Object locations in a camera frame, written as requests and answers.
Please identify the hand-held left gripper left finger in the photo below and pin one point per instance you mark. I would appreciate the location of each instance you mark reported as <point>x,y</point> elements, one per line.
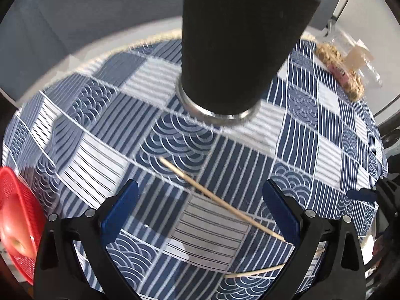
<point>120,212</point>

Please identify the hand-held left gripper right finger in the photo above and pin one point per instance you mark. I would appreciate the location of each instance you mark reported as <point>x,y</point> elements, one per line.
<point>281,211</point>

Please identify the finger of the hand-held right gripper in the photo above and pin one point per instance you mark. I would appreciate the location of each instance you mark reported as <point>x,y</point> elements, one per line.
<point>361,194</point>

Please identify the black cylindrical utensil holder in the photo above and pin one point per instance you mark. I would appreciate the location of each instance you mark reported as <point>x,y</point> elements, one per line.
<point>243,43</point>

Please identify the blue patterned tablecloth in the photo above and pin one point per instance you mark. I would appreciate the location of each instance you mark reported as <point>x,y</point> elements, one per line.
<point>118,131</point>

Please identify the red apple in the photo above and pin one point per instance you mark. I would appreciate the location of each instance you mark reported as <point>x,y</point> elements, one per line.
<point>17,225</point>

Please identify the red plastic basket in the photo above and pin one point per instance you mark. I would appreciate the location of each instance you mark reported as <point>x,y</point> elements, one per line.
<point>15,193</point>

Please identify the pink packet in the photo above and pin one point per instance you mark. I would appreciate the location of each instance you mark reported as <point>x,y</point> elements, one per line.
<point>340,72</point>

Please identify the clear plastic container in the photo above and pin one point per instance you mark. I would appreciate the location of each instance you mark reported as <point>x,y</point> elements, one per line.
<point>359,56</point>

